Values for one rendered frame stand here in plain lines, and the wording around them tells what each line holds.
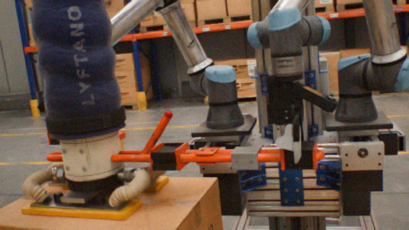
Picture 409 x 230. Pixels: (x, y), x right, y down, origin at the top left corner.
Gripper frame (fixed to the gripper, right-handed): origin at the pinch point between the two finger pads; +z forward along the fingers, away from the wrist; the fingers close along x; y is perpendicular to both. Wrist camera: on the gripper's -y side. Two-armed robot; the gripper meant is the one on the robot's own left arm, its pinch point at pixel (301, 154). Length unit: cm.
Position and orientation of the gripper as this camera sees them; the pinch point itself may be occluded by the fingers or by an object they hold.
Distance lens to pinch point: 105.3
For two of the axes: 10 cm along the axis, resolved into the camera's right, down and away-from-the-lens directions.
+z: 1.0, 9.8, 1.9
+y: -9.5, 0.3, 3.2
